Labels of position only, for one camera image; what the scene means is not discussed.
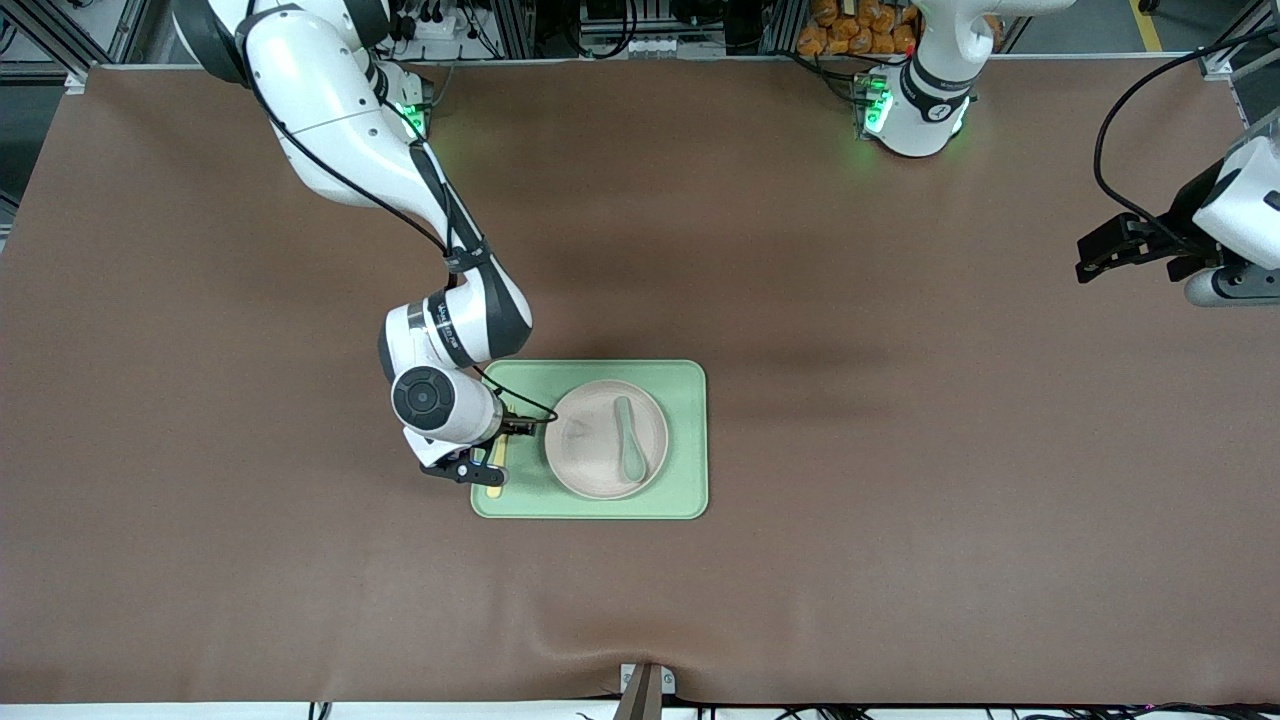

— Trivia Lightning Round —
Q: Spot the metal clamp bracket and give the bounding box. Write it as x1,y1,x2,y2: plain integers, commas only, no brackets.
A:
612,662,678,720

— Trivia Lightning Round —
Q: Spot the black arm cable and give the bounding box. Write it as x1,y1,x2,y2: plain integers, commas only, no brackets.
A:
240,0,559,426
1092,24,1280,229

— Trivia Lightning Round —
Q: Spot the grey-green plastic spoon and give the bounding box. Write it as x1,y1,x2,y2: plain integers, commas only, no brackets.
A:
613,396,647,480

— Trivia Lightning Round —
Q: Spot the orange package pile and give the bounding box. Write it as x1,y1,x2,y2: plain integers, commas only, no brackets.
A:
797,0,1003,57

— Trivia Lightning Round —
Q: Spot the light green rectangular tray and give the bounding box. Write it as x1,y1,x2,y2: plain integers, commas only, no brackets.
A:
470,359,710,521

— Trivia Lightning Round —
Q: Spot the aluminium frame post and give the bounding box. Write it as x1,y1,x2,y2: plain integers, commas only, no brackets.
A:
0,0,151,87
1195,0,1280,83

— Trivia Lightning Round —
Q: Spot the round beige plate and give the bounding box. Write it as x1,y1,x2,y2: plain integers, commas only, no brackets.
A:
545,380,669,501

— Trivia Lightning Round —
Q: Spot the white power strip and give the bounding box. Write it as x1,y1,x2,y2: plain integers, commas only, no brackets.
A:
393,8,463,43

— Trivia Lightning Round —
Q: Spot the white connector strip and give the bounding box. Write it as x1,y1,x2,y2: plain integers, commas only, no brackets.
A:
578,33,693,59

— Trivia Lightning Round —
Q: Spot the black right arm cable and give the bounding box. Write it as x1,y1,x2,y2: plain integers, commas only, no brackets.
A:
240,0,559,426

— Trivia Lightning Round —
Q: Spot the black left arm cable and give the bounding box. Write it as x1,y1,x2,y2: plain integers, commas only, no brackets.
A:
1092,24,1280,229

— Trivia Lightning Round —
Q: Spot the brown table mat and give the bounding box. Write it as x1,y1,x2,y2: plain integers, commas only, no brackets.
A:
0,60,1280,707

